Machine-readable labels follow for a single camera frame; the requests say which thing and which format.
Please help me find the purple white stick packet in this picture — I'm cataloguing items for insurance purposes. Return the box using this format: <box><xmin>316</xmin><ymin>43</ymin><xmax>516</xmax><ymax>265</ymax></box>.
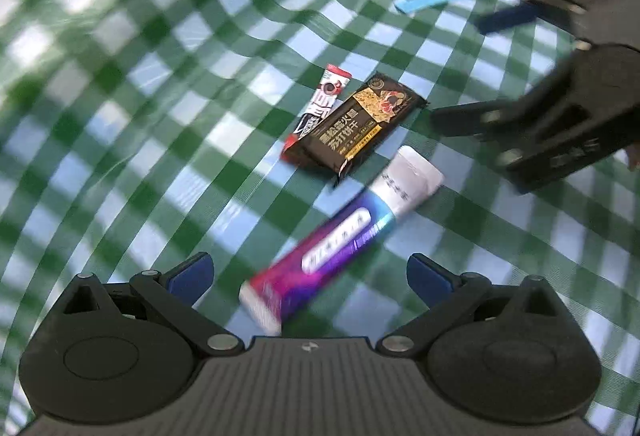
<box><xmin>239</xmin><ymin>145</ymin><xmax>445</xmax><ymax>336</ymax></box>

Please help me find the light blue thin stick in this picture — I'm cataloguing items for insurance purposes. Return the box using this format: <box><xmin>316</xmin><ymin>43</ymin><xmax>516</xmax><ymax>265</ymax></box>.
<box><xmin>395</xmin><ymin>0</ymin><xmax>456</xmax><ymax>14</ymax></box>

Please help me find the black biscuit packet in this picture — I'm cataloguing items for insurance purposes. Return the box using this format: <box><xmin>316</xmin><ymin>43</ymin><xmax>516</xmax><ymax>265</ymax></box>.
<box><xmin>283</xmin><ymin>72</ymin><xmax>427</xmax><ymax>180</ymax></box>

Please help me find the red black Nescafe stick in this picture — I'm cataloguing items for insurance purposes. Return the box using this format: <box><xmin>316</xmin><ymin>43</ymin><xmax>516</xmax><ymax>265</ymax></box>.
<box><xmin>280</xmin><ymin>64</ymin><xmax>352</xmax><ymax>163</ymax></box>

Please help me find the green checkered sofa cover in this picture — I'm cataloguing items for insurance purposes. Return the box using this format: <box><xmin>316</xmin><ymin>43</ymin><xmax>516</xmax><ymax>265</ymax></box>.
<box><xmin>1</xmin><ymin>0</ymin><xmax>639</xmax><ymax>435</ymax></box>

